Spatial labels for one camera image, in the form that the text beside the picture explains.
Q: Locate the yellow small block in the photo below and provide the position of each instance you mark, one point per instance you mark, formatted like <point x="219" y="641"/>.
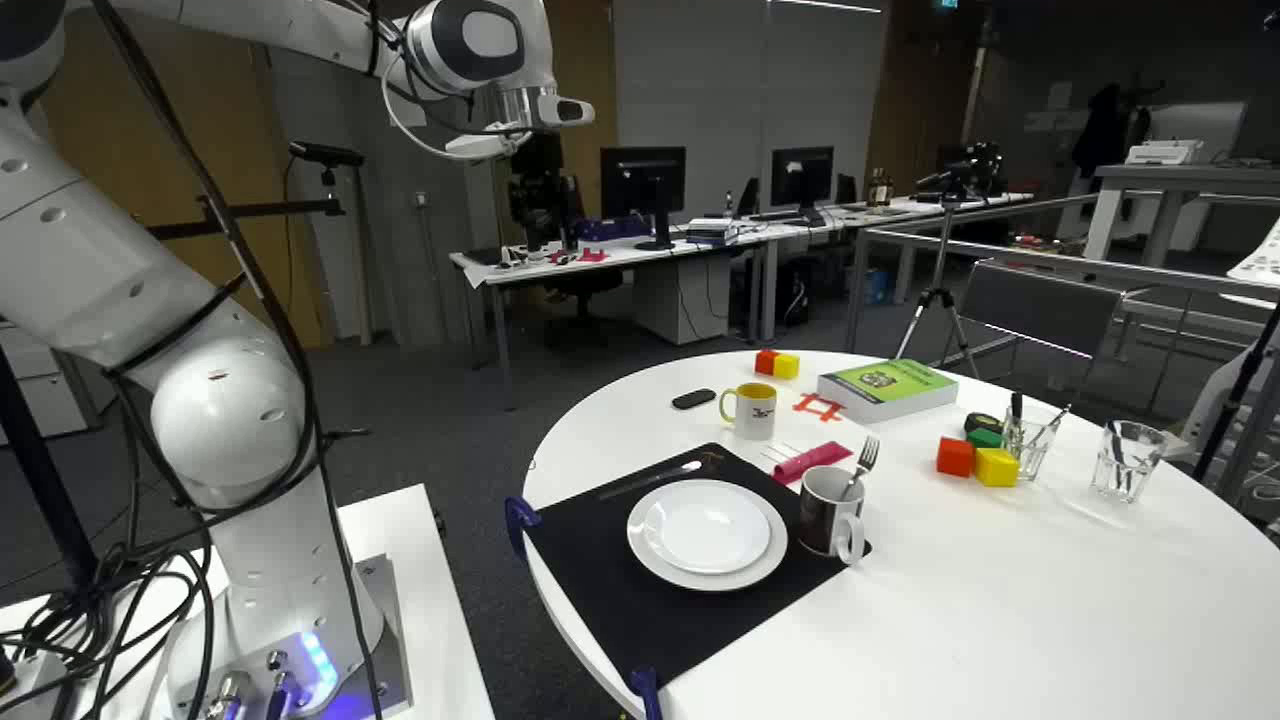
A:
<point x="788" y="366"/>

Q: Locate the green block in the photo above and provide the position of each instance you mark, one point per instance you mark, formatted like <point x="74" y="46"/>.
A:
<point x="987" y="438"/>

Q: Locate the yellow and white mug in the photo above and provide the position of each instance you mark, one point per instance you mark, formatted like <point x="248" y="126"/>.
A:
<point x="753" y="418"/>

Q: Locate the black office chair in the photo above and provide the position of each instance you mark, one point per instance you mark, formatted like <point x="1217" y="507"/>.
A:
<point x="544" y="226"/>

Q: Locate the black camera tripod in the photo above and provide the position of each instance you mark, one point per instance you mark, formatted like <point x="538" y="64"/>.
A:
<point x="945" y="252"/>

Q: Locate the green book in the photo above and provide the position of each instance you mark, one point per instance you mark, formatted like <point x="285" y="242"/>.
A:
<point x="884" y="385"/>

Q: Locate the blue tape strip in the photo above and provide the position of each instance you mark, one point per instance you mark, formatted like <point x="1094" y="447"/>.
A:
<point x="651" y="698"/>
<point x="518" y="515"/>

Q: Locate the black camera on tripod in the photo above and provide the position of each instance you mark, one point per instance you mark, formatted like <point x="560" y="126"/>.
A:
<point x="965" y="171"/>

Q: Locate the aluminium frame railing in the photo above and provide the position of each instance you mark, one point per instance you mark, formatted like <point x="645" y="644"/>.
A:
<point x="906" y="247"/>

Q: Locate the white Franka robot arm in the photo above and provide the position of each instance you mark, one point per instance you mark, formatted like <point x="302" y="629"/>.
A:
<point x="202" y="401"/>

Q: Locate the yellow cube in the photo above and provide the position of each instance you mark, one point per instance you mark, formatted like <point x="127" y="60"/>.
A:
<point x="998" y="470"/>

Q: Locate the black slanted pole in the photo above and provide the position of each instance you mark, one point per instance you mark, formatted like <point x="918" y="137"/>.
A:
<point x="1235" y="401"/>

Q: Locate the red cube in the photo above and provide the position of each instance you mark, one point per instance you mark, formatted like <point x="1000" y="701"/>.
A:
<point x="952" y="459"/>

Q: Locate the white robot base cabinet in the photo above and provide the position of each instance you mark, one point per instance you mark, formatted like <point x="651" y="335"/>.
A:
<point x="413" y="627"/>

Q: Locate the gray panel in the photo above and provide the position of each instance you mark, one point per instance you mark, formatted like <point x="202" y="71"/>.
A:
<point x="1043" y="307"/>

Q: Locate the orange-red small block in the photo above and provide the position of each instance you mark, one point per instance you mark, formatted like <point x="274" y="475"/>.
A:
<point x="765" y="362"/>

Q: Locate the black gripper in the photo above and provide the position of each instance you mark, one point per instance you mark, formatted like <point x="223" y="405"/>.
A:
<point x="544" y="161"/>

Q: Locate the black computer monitor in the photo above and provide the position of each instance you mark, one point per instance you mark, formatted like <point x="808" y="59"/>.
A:
<point x="643" y="182"/>
<point x="801" y="178"/>

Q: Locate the long white office desk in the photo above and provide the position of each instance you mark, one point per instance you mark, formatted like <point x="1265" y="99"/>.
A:
<point x="643" y="259"/>

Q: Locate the clear drinking glass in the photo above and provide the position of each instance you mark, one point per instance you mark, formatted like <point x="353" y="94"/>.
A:
<point x="1126" y="475"/>

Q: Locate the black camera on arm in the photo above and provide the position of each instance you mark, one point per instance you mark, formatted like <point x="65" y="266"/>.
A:
<point x="325" y="154"/>

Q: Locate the clear glass with pens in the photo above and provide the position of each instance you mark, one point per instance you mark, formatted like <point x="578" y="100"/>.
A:
<point x="1035" y="452"/>

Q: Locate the metal spoon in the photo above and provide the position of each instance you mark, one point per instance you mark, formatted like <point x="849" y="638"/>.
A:
<point x="864" y="459"/>

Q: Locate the white round plate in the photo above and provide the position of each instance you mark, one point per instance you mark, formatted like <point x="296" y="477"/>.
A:
<point x="705" y="533"/>

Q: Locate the white background table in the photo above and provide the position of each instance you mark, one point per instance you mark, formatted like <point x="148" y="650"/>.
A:
<point x="1174" y="178"/>

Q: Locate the black placemat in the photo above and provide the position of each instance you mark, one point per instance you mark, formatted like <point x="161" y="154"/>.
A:
<point x="602" y="585"/>

